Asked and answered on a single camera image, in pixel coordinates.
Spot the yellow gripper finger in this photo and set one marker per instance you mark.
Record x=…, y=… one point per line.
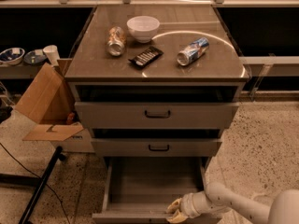
x=177, y=217
x=174, y=206

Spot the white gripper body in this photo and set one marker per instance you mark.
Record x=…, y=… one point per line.
x=189, y=204

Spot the grey bottom drawer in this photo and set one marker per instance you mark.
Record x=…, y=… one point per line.
x=139, y=189

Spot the grey drawer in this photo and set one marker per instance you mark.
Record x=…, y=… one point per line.
x=139, y=189
x=156, y=147
x=117, y=115

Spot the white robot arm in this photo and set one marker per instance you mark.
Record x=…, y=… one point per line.
x=283, y=210

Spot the grey middle drawer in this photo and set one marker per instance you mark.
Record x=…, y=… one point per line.
x=156, y=147

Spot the grey top drawer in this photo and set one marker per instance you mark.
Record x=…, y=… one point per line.
x=117, y=115

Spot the grey drawer cabinet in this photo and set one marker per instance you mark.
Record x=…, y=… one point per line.
x=216, y=77

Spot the black stand leg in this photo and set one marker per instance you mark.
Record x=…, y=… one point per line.
x=35, y=181

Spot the black snack bar packet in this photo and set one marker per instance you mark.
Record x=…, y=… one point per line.
x=146, y=57

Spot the blue silver soda can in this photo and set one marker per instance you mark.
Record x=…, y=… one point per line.
x=193, y=51

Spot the open cardboard box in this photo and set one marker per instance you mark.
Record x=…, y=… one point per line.
x=49, y=103

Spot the orange crushed soda can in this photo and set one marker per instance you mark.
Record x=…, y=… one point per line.
x=116, y=41

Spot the white bowl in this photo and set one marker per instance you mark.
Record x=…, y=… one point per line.
x=143, y=28

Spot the white paper cup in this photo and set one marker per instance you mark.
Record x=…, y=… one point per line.
x=51, y=51

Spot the grey side shelf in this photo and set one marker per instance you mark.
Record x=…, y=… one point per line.
x=26, y=71

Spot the blue patterned bowl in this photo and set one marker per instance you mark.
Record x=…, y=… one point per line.
x=12, y=56

